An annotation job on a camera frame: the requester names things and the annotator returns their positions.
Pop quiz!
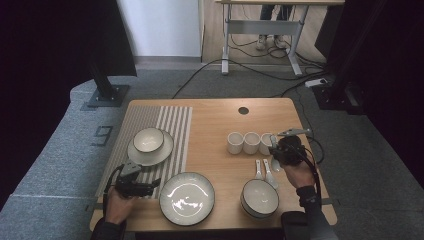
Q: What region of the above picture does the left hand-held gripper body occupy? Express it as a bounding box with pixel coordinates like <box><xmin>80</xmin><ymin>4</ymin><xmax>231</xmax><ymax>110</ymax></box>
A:
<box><xmin>113</xmin><ymin>159</ymin><xmax>148</xmax><ymax>198</ymax></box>

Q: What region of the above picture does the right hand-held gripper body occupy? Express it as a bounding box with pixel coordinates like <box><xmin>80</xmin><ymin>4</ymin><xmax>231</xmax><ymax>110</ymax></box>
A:
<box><xmin>277</xmin><ymin>128</ymin><xmax>313</xmax><ymax>167</ymax></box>

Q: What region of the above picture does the white plate black rim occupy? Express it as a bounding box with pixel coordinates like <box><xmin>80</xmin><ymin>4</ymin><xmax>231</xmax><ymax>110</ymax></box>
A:
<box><xmin>159</xmin><ymin>171</ymin><xmax>216</xmax><ymax>226</ymax></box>
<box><xmin>159</xmin><ymin>198</ymin><xmax>216</xmax><ymax>227</ymax></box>
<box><xmin>126</xmin><ymin>129</ymin><xmax>175</xmax><ymax>168</ymax></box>

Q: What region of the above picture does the white bowl black rim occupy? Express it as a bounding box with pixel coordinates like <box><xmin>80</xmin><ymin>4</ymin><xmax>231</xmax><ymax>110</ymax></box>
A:
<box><xmin>240</xmin><ymin>199</ymin><xmax>278</xmax><ymax>220</ymax></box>
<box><xmin>241</xmin><ymin>179</ymin><xmax>280</xmax><ymax>216</ymax></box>
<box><xmin>132</xmin><ymin>127</ymin><xmax>165</xmax><ymax>154</ymax></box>

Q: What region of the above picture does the person's left hand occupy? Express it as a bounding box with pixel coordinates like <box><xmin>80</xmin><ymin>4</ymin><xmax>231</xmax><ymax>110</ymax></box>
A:
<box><xmin>104</xmin><ymin>188</ymin><xmax>138</xmax><ymax>224</ymax></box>

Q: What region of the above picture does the person's right hand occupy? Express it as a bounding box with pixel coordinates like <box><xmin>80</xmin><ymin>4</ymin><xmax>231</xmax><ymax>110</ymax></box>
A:
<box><xmin>284</xmin><ymin>159</ymin><xmax>316</xmax><ymax>190</ymax></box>

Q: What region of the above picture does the white ribbed cup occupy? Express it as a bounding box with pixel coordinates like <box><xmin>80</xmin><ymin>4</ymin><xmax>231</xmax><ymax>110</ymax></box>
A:
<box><xmin>242</xmin><ymin>131</ymin><xmax>262</xmax><ymax>155</ymax></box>
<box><xmin>259</xmin><ymin>132</ymin><xmax>278</xmax><ymax>156</ymax></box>
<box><xmin>227</xmin><ymin>131</ymin><xmax>245</xmax><ymax>155</ymax></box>

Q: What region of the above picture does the striped woven placemat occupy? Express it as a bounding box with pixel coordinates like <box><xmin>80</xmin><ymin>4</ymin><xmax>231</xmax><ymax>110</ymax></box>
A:
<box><xmin>94</xmin><ymin>105</ymin><xmax>194</xmax><ymax>200</ymax></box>

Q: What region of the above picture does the black metal stand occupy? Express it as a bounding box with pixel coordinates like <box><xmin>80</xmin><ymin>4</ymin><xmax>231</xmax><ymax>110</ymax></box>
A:
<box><xmin>311</xmin><ymin>0</ymin><xmax>389</xmax><ymax>116</ymax></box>
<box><xmin>79</xmin><ymin>61</ymin><xmax>132</xmax><ymax>111</ymax></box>

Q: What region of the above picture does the black padded object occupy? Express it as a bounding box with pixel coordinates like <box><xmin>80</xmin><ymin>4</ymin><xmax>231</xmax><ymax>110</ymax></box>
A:
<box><xmin>280</xmin><ymin>210</ymin><xmax>309</xmax><ymax>240</ymax></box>

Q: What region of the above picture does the white power strip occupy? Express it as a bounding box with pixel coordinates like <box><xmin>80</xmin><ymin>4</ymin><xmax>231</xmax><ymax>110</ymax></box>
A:
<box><xmin>304</xmin><ymin>77</ymin><xmax>329</xmax><ymax>88</ymax></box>

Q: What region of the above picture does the white-framed background desk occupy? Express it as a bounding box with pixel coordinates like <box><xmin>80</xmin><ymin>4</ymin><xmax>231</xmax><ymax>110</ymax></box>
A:
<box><xmin>214</xmin><ymin>0</ymin><xmax>346</xmax><ymax>77</ymax></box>

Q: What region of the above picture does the black curtain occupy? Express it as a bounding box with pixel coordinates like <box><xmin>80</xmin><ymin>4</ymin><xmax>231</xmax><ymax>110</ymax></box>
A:
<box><xmin>0</xmin><ymin>0</ymin><xmax>138</xmax><ymax>211</ymax></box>
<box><xmin>314</xmin><ymin>0</ymin><xmax>424</xmax><ymax>193</ymax></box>

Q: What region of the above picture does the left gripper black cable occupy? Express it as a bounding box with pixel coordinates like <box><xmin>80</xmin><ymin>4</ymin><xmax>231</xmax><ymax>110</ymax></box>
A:
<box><xmin>102</xmin><ymin>164</ymin><xmax>124</xmax><ymax>214</ymax></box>

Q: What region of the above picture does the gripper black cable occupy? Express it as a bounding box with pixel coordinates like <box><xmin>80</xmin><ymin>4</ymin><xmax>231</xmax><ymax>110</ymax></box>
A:
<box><xmin>102</xmin><ymin>164</ymin><xmax>124</xmax><ymax>214</ymax></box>
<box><xmin>293</xmin><ymin>143</ymin><xmax>323</xmax><ymax>201</ymax></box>

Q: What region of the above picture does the black cable beside table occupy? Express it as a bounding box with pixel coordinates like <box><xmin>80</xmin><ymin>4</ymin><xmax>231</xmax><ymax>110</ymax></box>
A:
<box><xmin>293</xmin><ymin>87</ymin><xmax>325</xmax><ymax>165</ymax></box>

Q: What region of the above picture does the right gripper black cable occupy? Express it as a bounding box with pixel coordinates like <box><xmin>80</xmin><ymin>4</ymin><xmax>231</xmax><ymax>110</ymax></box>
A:
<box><xmin>293</xmin><ymin>143</ymin><xmax>323</xmax><ymax>201</ymax></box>

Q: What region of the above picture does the tangle of black cables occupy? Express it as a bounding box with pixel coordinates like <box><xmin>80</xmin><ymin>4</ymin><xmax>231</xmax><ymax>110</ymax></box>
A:
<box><xmin>229</xmin><ymin>33</ymin><xmax>329</xmax><ymax>81</ymax></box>

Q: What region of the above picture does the long black floor cable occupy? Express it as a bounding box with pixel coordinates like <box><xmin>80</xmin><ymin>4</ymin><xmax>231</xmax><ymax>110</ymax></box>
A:
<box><xmin>171</xmin><ymin>58</ymin><xmax>331</xmax><ymax>100</ymax></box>

